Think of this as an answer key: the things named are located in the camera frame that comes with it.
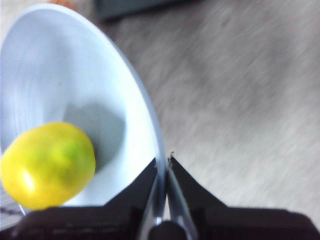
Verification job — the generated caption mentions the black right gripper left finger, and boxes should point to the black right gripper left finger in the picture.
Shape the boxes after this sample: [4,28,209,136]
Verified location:
[0,157,159,240]

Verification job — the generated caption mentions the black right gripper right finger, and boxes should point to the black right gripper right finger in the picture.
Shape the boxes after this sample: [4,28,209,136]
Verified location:
[167,155,320,240]

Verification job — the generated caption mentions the yellow lemon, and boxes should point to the yellow lemon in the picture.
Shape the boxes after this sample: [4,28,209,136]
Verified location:
[0,121,97,211]

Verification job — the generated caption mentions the blue round plate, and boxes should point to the blue round plate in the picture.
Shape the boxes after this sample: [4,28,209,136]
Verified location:
[0,2,167,223]

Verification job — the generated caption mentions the brown wicker basket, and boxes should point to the brown wicker basket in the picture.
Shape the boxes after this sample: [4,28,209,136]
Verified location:
[48,0,76,7]

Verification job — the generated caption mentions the black flat tray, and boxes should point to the black flat tray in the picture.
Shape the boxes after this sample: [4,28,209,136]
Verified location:
[96,0,201,21]

